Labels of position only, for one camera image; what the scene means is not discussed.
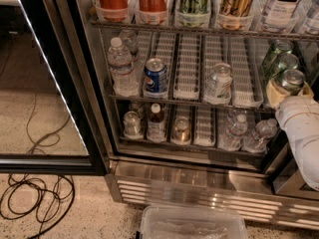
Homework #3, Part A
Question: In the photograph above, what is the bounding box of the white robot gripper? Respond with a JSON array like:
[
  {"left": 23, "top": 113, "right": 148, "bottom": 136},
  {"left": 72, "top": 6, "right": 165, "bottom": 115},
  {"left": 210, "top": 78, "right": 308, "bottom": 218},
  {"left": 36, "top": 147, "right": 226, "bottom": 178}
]
[{"left": 266, "top": 80, "right": 319, "bottom": 135}]

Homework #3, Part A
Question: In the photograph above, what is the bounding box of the green soda can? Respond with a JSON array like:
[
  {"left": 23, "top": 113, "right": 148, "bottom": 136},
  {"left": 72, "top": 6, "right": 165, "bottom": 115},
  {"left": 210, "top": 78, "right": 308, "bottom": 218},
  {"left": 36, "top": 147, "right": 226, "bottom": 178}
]
[
  {"left": 274, "top": 69, "right": 305, "bottom": 95},
  {"left": 265, "top": 53, "right": 299, "bottom": 80},
  {"left": 261, "top": 40, "right": 293, "bottom": 73}
]

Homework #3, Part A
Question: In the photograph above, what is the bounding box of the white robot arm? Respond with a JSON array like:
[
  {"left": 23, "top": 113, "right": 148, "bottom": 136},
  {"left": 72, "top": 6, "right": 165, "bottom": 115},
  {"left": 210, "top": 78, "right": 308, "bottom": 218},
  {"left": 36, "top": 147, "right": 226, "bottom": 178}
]
[{"left": 266, "top": 80, "right": 319, "bottom": 190}]

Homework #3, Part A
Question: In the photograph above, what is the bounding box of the white soda can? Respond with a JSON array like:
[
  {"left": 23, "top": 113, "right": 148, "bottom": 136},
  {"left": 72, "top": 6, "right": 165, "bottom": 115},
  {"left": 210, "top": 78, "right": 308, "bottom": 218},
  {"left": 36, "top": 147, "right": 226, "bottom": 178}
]
[{"left": 205, "top": 63, "right": 232, "bottom": 99}]

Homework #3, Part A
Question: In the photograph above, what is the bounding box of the stainless steel fridge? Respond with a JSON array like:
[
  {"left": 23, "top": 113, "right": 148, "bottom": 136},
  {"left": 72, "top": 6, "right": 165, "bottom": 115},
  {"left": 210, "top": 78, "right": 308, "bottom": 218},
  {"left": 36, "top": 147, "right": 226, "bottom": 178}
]
[{"left": 67, "top": 0, "right": 319, "bottom": 230}]

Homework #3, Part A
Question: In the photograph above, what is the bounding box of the gold tall drink can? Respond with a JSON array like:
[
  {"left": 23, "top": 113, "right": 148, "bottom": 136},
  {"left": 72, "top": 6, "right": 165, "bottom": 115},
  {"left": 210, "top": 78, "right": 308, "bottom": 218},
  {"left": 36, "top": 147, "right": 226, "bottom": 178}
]
[{"left": 217, "top": 0, "right": 253, "bottom": 30}]

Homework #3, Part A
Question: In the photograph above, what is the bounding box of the gold bottom can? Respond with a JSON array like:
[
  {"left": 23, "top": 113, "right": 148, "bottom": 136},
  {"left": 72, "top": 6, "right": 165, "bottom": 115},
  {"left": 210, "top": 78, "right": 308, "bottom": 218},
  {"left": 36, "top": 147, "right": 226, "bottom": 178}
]
[{"left": 172, "top": 117, "right": 190, "bottom": 142}]

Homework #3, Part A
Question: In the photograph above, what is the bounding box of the green tall drink can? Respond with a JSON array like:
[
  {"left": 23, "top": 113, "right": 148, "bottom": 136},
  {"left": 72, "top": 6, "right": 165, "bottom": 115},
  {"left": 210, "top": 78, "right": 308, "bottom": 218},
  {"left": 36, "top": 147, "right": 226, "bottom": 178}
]
[{"left": 175, "top": 0, "right": 210, "bottom": 27}]

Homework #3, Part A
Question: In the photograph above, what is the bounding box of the blue Pepsi can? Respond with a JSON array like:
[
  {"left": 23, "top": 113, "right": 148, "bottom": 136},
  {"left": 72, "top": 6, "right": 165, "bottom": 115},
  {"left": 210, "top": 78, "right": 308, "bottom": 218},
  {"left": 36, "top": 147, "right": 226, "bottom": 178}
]
[{"left": 145, "top": 58, "right": 167, "bottom": 93}]

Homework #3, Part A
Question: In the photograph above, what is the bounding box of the open glass fridge door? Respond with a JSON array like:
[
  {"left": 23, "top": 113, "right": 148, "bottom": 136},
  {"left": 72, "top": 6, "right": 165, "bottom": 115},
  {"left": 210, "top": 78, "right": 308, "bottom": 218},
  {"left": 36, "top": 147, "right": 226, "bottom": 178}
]
[{"left": 0, "top": 0, "right": 108, "bottom": 175}]

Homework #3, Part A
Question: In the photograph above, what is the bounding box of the lying bottom water bottle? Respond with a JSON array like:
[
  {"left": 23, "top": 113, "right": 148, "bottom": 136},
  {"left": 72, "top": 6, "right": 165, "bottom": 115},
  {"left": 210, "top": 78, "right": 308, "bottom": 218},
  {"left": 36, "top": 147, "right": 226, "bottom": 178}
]
[{"left": 241, "top": 119, "right": 278, "bottom": 153}]

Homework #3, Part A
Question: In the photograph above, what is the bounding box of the white labelled drink bottle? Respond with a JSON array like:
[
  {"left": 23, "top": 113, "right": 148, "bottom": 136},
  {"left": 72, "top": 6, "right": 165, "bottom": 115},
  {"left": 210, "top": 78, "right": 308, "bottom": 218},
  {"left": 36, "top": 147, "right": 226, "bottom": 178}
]
[{"left": 260, "top": 0, "right": 300, "bottom": 33}]

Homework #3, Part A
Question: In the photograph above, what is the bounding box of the brown tea bottle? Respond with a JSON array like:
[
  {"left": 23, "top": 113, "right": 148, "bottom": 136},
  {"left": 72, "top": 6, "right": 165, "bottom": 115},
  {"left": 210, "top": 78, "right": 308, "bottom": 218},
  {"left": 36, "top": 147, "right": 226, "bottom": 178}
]
[{"left": 147, "top": 103, "right": 165, "bottom": 142}]

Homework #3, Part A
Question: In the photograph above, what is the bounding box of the small clear bottom bottle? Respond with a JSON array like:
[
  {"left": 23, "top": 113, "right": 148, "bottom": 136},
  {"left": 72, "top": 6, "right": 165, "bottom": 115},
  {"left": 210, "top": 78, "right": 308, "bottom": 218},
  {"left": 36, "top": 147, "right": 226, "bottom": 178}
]
[{"left": 124, "top": 111, "right": 142, "bottom": 138}]

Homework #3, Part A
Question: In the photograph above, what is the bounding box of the front clear water bottle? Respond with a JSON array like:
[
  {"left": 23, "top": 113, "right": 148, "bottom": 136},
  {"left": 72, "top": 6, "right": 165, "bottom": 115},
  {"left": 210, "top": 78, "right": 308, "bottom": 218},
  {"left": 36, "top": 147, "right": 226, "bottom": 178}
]
[{"left": 107, "top": 37, "right": 139, "bottom": 97}]

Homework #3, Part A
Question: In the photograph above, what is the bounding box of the clear water bottle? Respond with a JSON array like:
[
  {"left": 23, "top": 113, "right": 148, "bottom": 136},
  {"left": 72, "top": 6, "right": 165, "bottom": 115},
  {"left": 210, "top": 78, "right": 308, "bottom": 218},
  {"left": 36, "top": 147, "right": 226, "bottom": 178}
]
[
  {"left": 107, "top": 37, "right": 139, "bottom": 97},
  {"left": 119, "top": 29, "right": 140, "bottom": 61}
]

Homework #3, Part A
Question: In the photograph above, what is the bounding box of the rear clear water bottle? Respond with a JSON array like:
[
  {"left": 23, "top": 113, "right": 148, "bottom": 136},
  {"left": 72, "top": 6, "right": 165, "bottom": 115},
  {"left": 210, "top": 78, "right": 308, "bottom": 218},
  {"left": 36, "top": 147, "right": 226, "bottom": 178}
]
[{"left": 119, "top": 29, "right": 140, "bottom": 61}]

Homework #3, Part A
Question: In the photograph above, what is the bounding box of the clear plastic bin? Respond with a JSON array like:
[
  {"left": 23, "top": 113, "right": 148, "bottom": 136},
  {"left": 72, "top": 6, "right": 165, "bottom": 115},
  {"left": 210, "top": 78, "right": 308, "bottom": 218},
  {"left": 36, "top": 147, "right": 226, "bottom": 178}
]
[{"left": 139, "top": 205, "right": 248, "bottom": 239}]

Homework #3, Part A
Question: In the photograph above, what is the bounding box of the red Coca-Cola bottle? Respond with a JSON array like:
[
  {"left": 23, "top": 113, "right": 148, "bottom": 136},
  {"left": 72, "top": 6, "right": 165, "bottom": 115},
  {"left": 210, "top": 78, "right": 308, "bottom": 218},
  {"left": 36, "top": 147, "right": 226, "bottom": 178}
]
[{"left": 100, "top": 0, "right": 128, "bottom": 22}]

